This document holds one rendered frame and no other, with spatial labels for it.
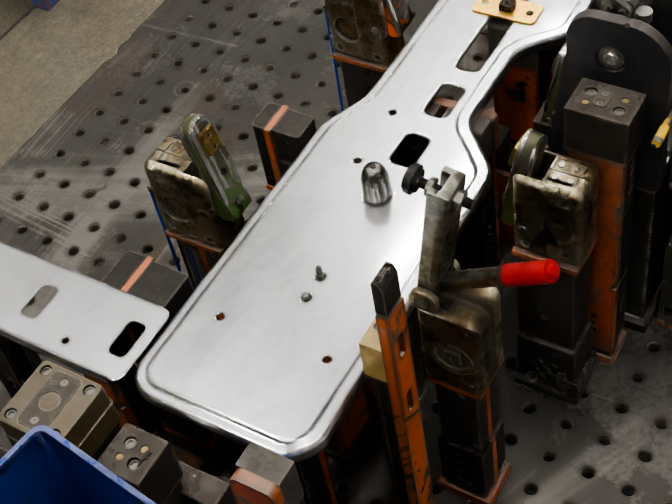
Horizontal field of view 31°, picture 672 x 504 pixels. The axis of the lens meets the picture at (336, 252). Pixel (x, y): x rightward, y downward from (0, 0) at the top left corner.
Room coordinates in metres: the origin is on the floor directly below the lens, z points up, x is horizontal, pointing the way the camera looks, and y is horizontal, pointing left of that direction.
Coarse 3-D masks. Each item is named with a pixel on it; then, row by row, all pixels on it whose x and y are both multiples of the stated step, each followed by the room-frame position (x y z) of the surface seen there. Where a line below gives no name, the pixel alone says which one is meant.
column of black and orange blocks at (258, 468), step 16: (256, 448) 0.50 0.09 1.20; (240, 464) 0.49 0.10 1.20; (256, 464) 0.49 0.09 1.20; (272, 464) 0.49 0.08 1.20; (288, 464) 0.49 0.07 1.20; (240, 480) 0.48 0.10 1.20; (256, 480) 0.48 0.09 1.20; (272, 480) 0.47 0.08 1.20; (288, 480) 0.48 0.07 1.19; (240, 496) 0.48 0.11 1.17; (256, 496) 0.47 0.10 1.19; (272, 496) 0.46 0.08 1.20; (288, 496) 0.47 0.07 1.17
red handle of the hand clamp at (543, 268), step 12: (504, 264) 0.69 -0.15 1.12; (516, 264) 0.68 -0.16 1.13; (528, 264) 0.67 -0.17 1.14; (540, 264) 0.66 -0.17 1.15; (552, 264) 0.66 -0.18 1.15; (444, 276) 0.73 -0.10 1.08; (456, 276) 0.72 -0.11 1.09; (468, 276) 0.71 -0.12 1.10; (480, 276) 0.70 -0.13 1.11; (492, 276) 0.69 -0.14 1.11; (504, 276) 0.68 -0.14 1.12; (516, 276) 0.67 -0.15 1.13; (528, 276) 0.66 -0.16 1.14; (540, 276) 0.65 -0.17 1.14; (552, 276) 0.65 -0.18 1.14; (444, 288) 0.72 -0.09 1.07; (456, 288) 0.71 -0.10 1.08; (468, 288) 0.70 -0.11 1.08
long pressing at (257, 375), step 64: (448, 0) 1.23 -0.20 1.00; (576, 0) 1.18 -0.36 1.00; (448, 64) 1.11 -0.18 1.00; (512, 64) 1.09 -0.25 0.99; (320, 128) 1.05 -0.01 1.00; (384, 128) 1.02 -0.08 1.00; (448, 128) 1.00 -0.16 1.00; (320, 192) 0.94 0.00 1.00; (256, 256) 0.87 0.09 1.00; (320, 256) 0.85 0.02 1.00; (384, 256) 0.83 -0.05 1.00; (192, 320) 0.80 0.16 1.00; (256, 320) 0.78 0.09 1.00; (320, 320) 0.77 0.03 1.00; (192, 384) 0.72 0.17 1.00; (256, 384) 0.70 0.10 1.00; (320, 384) 0.69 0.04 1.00; (320, 448) 0.62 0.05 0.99
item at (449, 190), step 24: (408, 168) 0.74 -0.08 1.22; (408, 192) 0.73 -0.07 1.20; (432, 192) 0.71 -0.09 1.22; (456, 192) 0.71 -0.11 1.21; (432, 216) 0.71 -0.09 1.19; (456, 216) 0.72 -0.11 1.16; (432, 240) 0.71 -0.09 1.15; (456, 240) 0.73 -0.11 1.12; (432, 264) 0.71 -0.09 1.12; (432, 288) 0.72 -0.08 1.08
